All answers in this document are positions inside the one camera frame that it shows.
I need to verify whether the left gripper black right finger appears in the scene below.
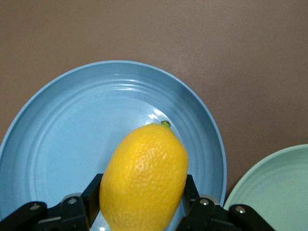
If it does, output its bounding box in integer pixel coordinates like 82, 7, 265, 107
178, 174, 231, 231

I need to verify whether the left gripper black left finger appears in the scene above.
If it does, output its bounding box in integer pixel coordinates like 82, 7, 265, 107
61, 173, 104, 231

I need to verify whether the pale green round plate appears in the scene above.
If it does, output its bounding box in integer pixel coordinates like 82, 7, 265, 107
223, 143, 308, 231

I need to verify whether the yellow lemon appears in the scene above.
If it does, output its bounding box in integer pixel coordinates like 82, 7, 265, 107
99, 120, 190, 231

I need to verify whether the blue round plate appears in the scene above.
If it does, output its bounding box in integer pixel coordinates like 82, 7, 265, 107
0, 60, 228, 231

